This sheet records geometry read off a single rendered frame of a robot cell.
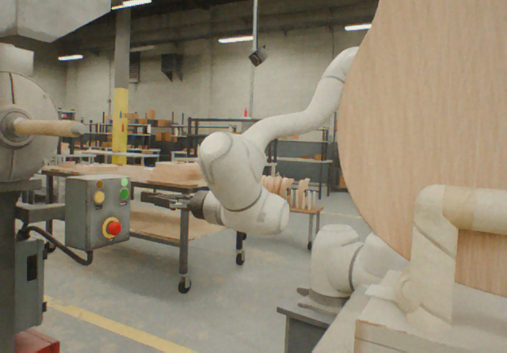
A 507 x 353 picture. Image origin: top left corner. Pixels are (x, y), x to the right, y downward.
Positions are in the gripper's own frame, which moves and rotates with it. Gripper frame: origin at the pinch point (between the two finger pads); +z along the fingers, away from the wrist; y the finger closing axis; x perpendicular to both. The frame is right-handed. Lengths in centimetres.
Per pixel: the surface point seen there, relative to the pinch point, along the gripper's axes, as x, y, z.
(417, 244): 10, -49, -73
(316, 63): 278, 1068, 322
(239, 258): -99, 242, 106
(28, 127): 18.0, -33.2, 4.4
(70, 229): -9.8, -12.5, 18.0
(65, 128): 17.9, -33.2, -7.9
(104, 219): -6.8, -6.7, 11.1
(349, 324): -14, -16, -61
